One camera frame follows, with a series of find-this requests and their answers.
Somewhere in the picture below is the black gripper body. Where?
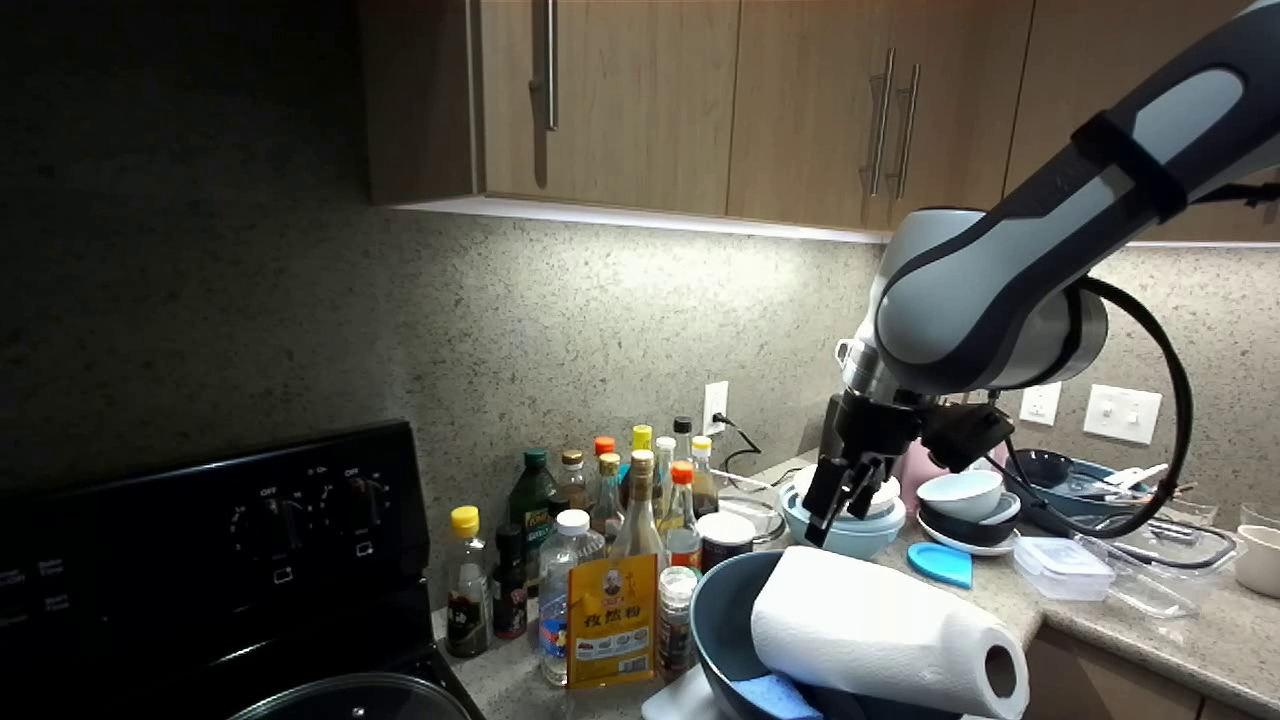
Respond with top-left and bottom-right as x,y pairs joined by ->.
819,385 -> 936,471

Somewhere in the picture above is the white paper towel roll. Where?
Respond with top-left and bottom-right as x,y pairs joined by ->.
747,544 -> 1037,720

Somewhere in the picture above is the blue sponge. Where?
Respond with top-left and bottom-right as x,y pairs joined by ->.
729,670 -> 830,720

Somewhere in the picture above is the clear glass bowl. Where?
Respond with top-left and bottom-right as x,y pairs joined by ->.
716,469 -> 793,540

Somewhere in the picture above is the pale blue small bowl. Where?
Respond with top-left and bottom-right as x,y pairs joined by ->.
918,469 -> 1010,523

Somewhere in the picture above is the large blue bowl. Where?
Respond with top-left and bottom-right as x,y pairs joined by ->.
690,547 -> 974,720

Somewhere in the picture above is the dark blue bowl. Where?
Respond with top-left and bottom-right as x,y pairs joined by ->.
1002,450 -> 1154,538

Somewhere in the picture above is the white round lid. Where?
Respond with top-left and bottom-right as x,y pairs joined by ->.
867,479 -> 913,528

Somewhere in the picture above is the pink utensil holder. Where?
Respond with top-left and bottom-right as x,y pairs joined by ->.
894,436 -> 1018,514

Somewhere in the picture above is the turquoise flat dish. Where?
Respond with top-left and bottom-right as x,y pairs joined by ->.
905,538 -> 980,591

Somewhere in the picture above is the white-lid dark jar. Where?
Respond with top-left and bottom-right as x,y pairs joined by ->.
693,508 -> 759,576

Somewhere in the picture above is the pale-cap condiment bottle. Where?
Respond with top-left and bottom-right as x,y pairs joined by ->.
683,434 -> 724,521

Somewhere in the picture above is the tall clear glass bottle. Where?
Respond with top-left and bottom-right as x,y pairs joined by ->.
621,450 -> 667,561

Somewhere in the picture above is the small white-cap spice jar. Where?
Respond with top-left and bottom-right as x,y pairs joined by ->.
654,563 -> 701,685

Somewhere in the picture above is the clear plastic container lid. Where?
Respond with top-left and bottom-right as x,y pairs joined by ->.
1013,533 -> 1118,603

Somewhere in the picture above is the yellow-label oil bottle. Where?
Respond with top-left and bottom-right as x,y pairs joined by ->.
564,547 -> 666,695

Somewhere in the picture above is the white cloth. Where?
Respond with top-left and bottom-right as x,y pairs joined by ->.
638,663 -> 724,720

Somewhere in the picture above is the brown-cap glass bottle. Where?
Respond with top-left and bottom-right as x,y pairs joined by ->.
553,450 -> 593,518

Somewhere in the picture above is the white kitchen utensil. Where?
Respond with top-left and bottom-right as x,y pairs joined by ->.
1088,461 -> 1177,508

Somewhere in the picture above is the white-cap clear bottle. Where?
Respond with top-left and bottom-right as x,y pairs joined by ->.
536,508 -> 608,691

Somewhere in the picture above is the dark green glass bottle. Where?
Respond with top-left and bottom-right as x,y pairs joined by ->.
490,450 -> 561,644

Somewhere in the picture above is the under-cabinet light strip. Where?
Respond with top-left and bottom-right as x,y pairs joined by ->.
398,198 -> 1280,257

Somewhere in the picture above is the clear glass tray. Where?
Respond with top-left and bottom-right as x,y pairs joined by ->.
1064,508 -> 1244,622

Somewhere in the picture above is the yellow-cap dark sauce bottle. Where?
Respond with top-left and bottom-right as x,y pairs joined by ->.
446,506 -> 497,663

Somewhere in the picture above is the white cup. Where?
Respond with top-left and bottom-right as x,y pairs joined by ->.
1231,518 -> 1280,599

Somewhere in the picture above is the wooden upper cabinet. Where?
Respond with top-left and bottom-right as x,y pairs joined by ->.
358,0 -> 1280,250

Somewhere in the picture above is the black frying pan with lid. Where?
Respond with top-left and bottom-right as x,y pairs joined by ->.
234,670 -> 481,720

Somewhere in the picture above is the black electric stove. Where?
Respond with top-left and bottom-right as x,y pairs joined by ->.
0,422 -> 490,720

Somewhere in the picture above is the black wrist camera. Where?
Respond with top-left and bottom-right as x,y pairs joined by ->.
918,399 -> 1018,475

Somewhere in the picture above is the black plug cable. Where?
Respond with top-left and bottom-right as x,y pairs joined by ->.
712,412 -> 769,471

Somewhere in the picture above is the white wall outlet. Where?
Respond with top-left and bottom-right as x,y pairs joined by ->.
701,381 -> 736,439

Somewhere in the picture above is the small white switch plate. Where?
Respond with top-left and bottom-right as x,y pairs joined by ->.
1018,381 -> 1068,434

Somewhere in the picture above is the wide white switch plate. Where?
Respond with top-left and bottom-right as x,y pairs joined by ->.
1081,381 -> 1165,450

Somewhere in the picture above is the metal cabinet handle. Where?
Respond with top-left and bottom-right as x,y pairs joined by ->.
861,48 -> 896,199
894,59 -> 921,204

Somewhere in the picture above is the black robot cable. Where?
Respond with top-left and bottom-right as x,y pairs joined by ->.
994,272 -> 1202,544

